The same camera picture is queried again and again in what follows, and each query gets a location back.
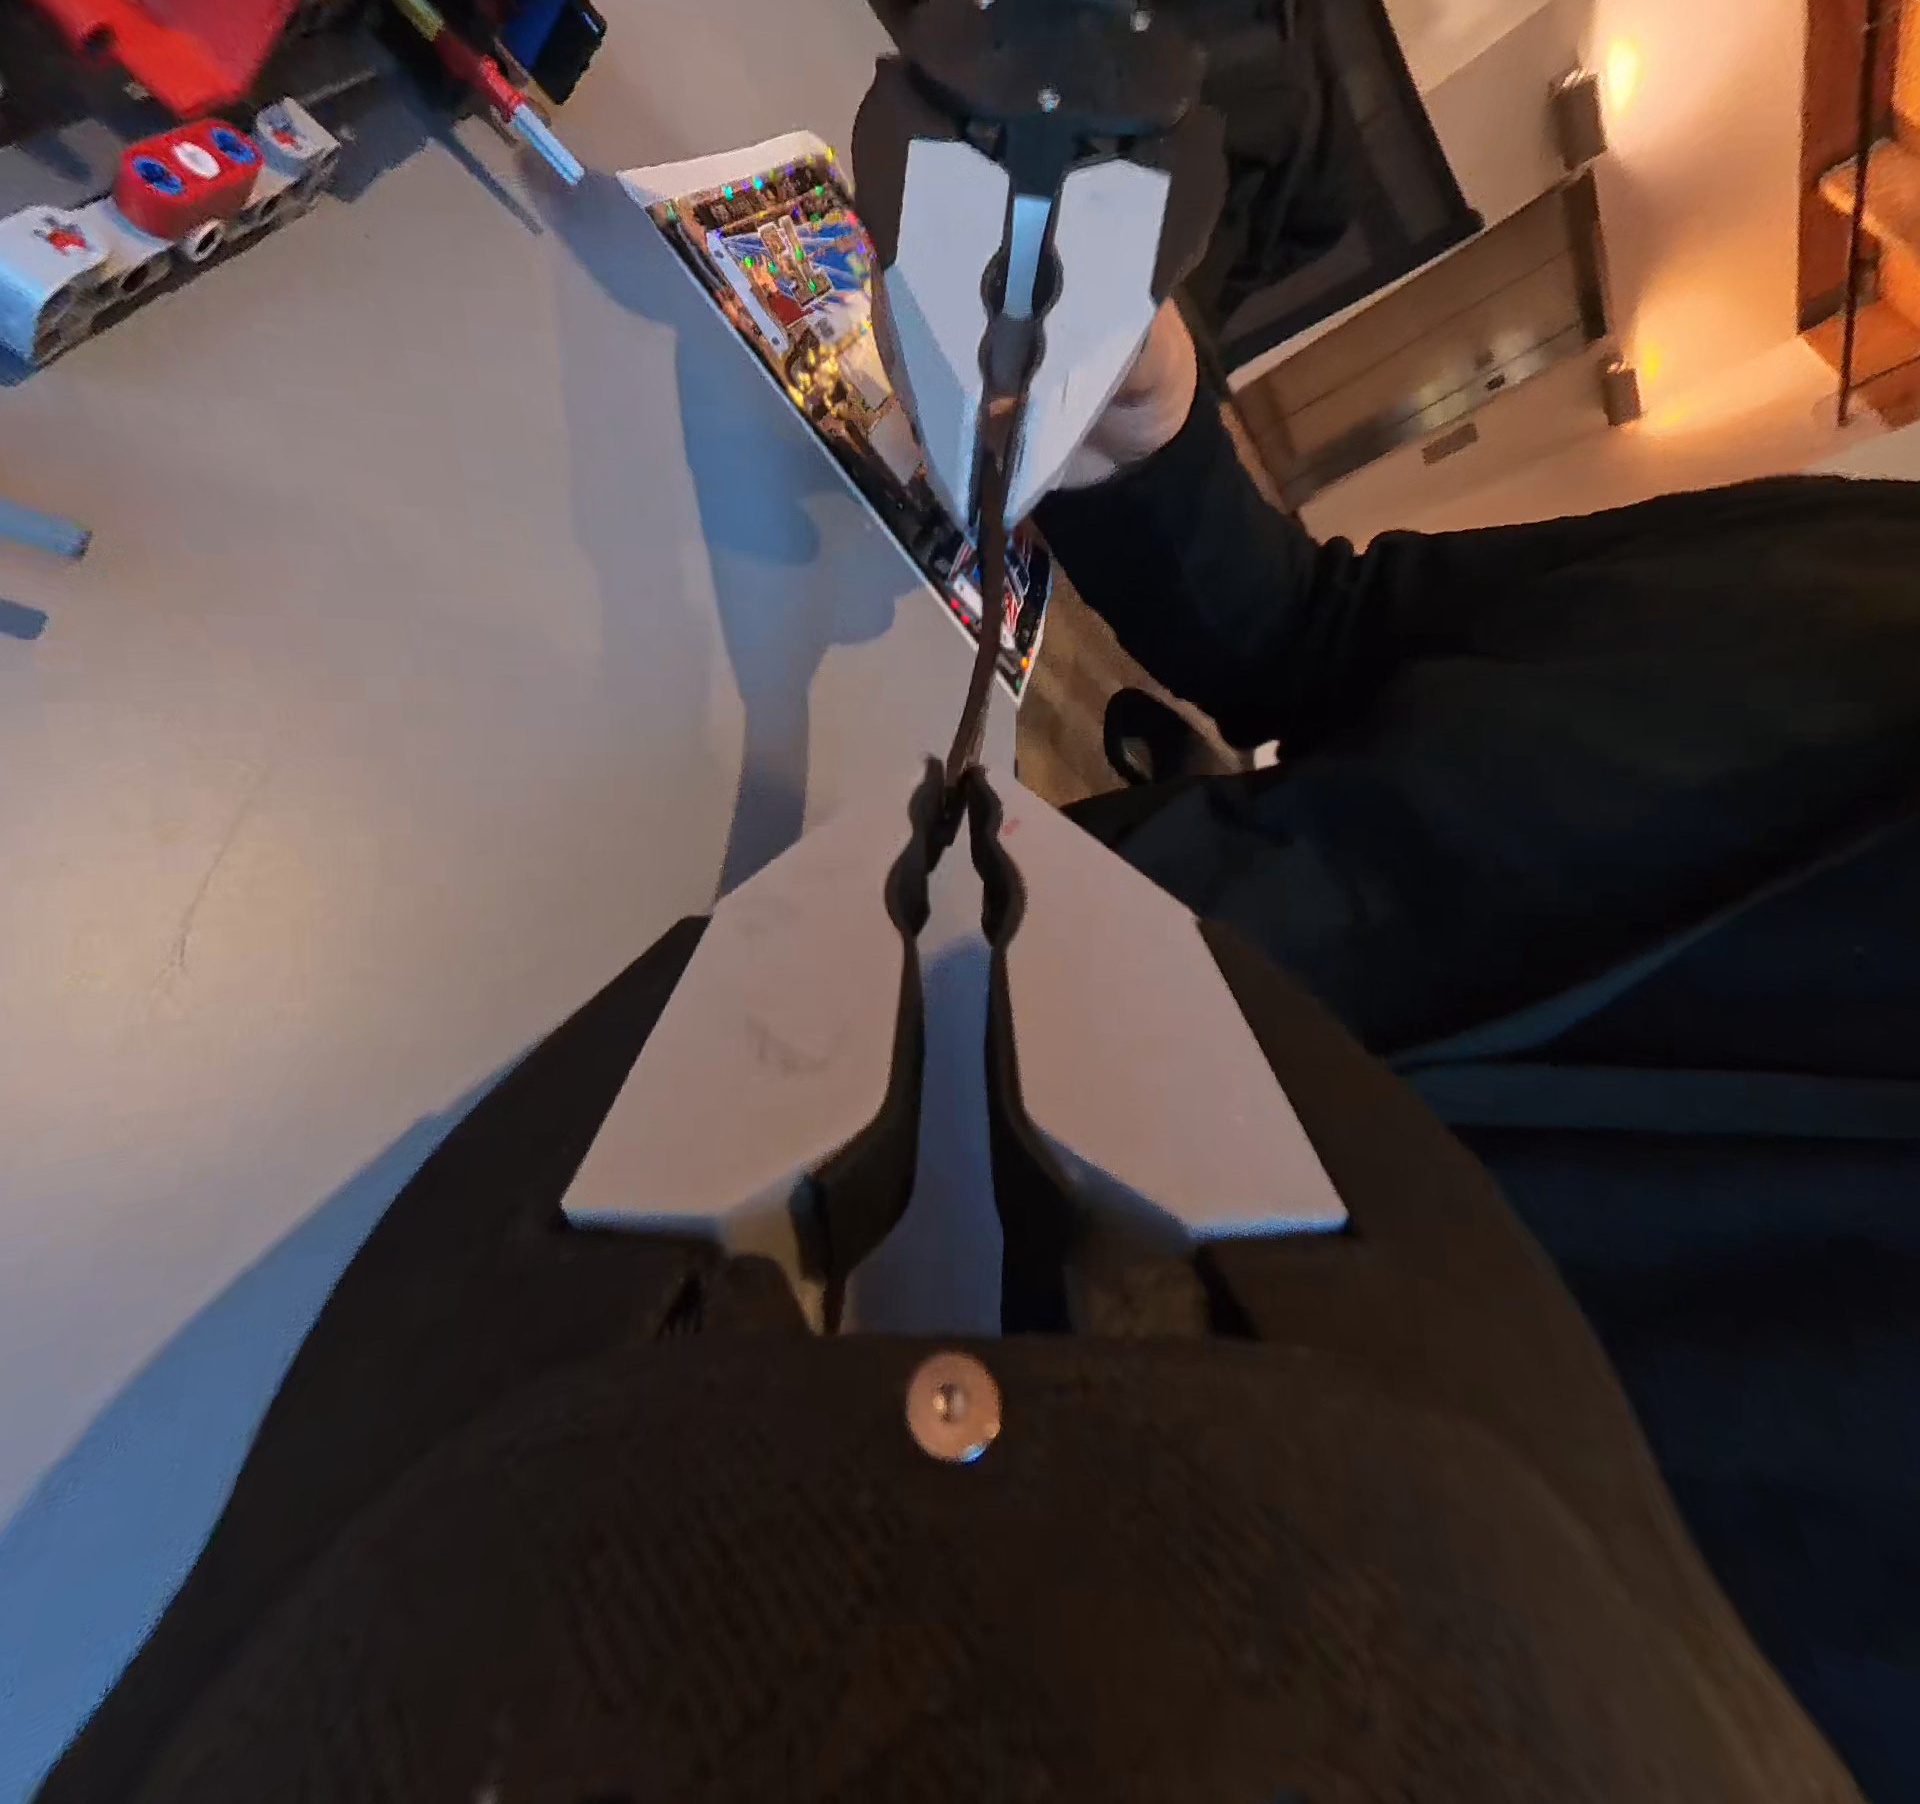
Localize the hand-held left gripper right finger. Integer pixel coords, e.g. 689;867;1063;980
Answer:
965;767;1353;1333

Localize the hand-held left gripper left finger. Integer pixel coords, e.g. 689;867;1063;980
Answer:
559;761;968;1333

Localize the person's right hand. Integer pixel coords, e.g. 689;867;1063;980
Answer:
1054;303;1201;489

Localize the grey cabinet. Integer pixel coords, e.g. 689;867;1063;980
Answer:
1229;168;1618;506

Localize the wooden shelf unit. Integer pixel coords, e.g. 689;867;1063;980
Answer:
1797;0;1920;429

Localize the person's right forearm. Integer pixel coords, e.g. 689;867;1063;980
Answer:
1035;371;1441;785

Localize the black office chair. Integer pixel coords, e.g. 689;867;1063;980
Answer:
1169;0;1487;337

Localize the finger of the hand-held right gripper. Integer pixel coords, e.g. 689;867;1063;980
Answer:
1002;157;1174;527
881;140;1029;524

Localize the toy brick car model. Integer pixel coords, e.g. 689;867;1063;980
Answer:
0;0;640;564

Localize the holographic sticker sheet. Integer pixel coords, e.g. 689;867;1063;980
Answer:
617;131;1056;702

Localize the red striped black curved panel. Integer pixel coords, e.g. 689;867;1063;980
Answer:
933;379;1037;861

